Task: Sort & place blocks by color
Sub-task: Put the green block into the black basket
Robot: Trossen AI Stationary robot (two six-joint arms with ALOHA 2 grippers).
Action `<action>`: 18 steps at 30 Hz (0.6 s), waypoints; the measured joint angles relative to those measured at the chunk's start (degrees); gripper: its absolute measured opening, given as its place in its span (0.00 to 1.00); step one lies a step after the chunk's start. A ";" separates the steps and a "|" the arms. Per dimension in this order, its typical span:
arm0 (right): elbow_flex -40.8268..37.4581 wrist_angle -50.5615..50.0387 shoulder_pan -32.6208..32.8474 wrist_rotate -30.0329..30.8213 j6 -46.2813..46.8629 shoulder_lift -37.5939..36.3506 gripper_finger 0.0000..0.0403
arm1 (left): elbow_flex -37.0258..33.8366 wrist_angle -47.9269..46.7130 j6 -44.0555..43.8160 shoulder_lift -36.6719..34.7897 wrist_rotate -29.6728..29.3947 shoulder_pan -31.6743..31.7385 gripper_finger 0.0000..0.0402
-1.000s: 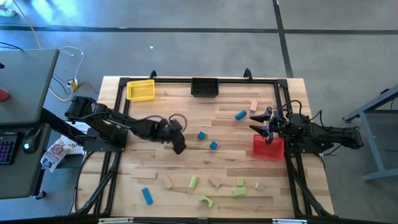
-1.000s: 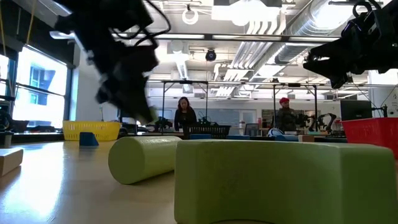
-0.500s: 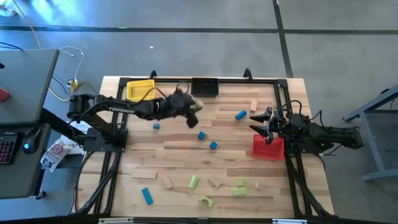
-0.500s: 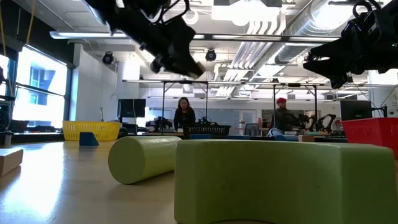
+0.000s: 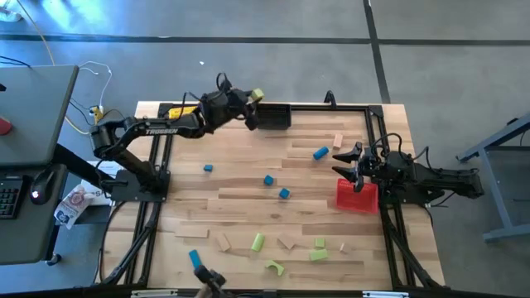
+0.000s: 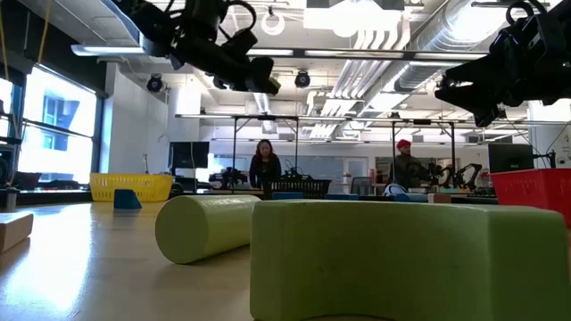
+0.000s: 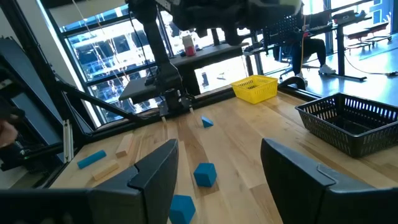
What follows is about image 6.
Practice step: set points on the yellow plastic basket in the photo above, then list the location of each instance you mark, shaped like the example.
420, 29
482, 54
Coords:
156, 187

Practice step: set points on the silver ventilation duct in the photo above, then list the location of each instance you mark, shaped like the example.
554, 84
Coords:
428, 44

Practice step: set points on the white and blue ball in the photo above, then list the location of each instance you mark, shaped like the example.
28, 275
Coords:
394, 190

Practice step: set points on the black table frame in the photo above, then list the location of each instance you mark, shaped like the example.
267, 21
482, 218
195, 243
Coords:
53, 197

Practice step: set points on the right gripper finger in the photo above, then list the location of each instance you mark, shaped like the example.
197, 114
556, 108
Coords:
482, 102
477, 73

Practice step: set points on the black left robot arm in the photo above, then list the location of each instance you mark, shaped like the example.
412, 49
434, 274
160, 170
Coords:
151, 27

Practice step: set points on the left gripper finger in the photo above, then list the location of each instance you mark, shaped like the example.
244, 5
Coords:
263, 76

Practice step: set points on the red plastic basket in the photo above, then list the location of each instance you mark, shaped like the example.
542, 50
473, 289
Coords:
535, 191

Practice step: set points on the green arch block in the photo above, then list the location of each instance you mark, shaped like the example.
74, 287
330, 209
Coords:
401, 254

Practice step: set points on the black background robot arm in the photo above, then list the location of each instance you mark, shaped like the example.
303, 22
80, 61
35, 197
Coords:
466, 171
439, 174
227, 177
294, 174

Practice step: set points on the grey office chair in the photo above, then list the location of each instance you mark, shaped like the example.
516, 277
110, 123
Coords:
361, 185

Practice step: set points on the long wooden plank block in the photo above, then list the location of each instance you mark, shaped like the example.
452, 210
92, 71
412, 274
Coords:
13, 229

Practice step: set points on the black overhead beam with lights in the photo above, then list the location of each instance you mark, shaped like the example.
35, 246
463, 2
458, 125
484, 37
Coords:
299, 53

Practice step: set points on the black plastic basket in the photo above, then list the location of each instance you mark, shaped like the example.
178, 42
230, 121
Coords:
308, 187

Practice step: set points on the black ceiling spotlight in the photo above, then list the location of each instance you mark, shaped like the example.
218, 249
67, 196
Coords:
302, 79
154, 83

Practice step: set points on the black background rig frame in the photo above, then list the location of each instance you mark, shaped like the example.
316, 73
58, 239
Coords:
267, 117
421, 121

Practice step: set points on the person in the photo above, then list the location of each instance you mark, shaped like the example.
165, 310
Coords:
407, 169
265, 167

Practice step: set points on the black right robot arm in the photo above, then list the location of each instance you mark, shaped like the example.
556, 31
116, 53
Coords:
562, 53

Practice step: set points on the blue wedge block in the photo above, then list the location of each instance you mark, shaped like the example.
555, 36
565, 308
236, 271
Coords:
127, 200

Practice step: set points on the green cylinder block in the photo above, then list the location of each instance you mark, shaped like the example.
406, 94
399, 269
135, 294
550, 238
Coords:
196, 227

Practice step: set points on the wooden cube block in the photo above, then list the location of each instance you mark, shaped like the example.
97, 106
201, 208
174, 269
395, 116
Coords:
439, 198

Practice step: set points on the blue cylinder block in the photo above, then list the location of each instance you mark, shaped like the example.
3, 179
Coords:
410, 198

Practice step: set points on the black computer monitor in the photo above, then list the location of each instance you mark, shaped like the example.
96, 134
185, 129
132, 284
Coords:
510, 157
189, 154

